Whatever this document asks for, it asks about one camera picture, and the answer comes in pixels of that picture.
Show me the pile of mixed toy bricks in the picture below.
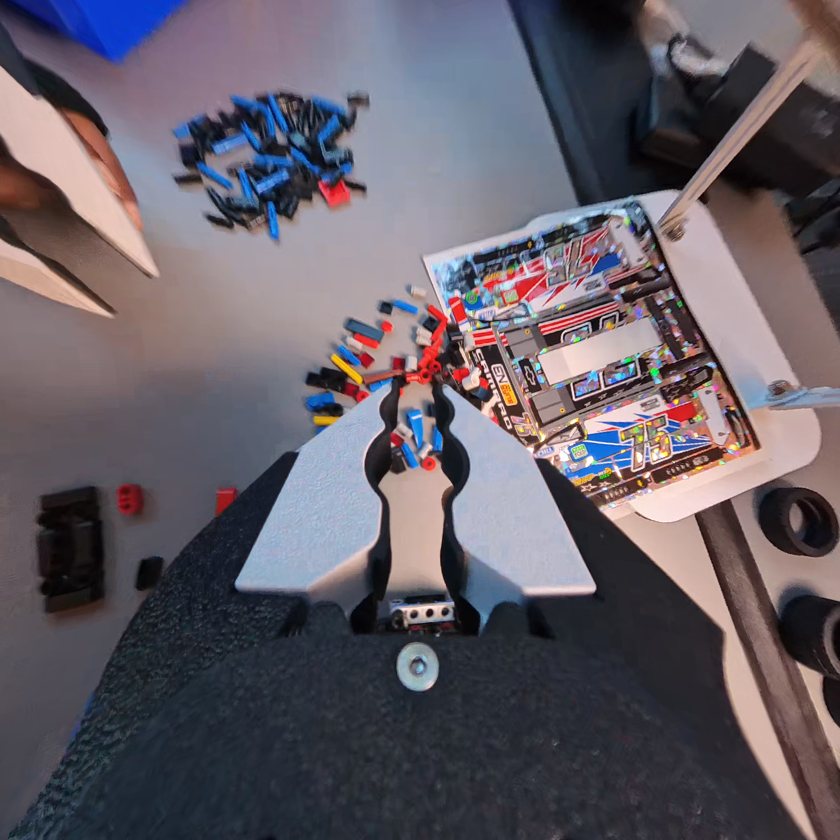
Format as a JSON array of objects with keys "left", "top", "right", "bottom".
[{"left": 304, "top": 283, "right": 506, "bottom": 475}]

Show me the black toy tyre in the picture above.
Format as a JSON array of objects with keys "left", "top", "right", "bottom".
[
  {"left": 758, "top": 486, "right": 840, "bottom": 559},
  {"left": 777, "top": 594, "right": 840, "bottom": 680}
]

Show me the labelled blue storage bin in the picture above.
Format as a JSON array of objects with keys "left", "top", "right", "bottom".
[{"left": 7, "top": 0, "right": 191, "bottom": 63}]

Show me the black toy panel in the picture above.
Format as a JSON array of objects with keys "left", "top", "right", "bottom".
[{"left": 36, "top": 486, "right": 106, "bottom": 614}]

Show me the pile of blue black pins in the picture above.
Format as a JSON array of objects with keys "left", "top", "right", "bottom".
[{"left": 172, "top": 92, "right": 370, "bottom": 242}]

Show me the white book stand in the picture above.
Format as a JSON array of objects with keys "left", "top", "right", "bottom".
[{"left": 545, "top": 36, "right": 840, "bottom": 524}]

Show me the person's left hand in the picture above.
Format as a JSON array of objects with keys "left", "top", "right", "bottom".
[{"left": 0, "top": 108, "right": 144, "bottom": 231}]

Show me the holographic sticker sheet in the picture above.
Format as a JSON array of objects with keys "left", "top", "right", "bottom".
[{"left": 423, "top": 200, "right": 762, "bottom": 513}]

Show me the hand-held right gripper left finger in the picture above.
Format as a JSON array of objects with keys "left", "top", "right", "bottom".
[{"left": 235, "top": 382, "right": 403, "bottom": 624}]

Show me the partly built toy car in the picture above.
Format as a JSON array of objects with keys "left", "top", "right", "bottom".
[{"left": 375, "top": 592, "right": 462, "bottom": 636}]

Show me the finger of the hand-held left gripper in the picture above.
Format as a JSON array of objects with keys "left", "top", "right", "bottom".
[
  {"left": 0, "top": 66, "right": 160, "bottom": 278},
  {"left": 0, "top": 218, "right": 117, "bottom": 319}
]

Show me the small black power adapter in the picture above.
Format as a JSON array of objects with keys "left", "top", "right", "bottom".
[{"left": 633, "top": 72, "right": 713, "bottom": 168}]

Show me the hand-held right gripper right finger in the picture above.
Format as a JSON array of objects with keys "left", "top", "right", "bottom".
[{"left": 432, "top": 384, "right": 597, "bottom": 631}]

